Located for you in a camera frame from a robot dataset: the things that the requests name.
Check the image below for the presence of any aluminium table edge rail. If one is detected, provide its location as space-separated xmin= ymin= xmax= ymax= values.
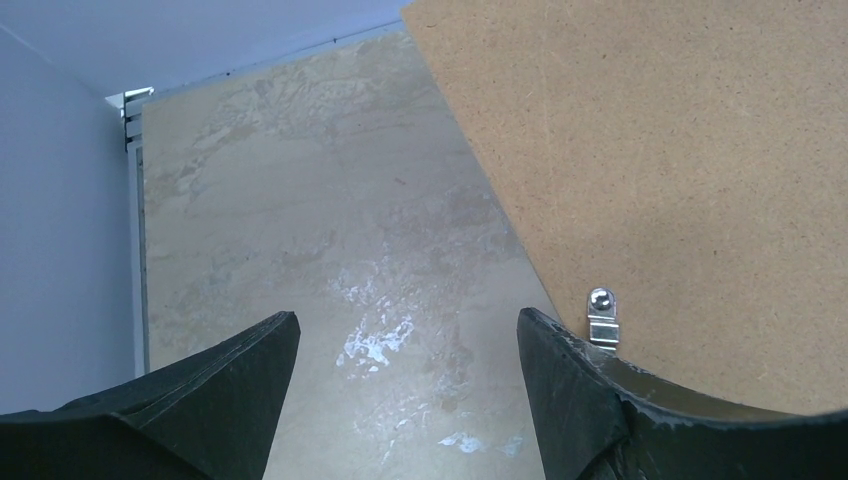
xmin=106 ymin=20 xmax=405 ymax=378

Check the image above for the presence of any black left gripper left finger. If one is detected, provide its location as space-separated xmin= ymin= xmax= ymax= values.
xmin=1 ymin=312 xmax=300 ymax=479

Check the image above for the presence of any brown cardboard backing board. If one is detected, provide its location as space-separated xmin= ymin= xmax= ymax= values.
xmin=402 ymin=1 xmax=847 ymax=414

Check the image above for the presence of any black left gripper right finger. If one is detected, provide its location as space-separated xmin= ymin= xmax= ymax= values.
xmin=517 ymin=308 xmax=847 ymax=479

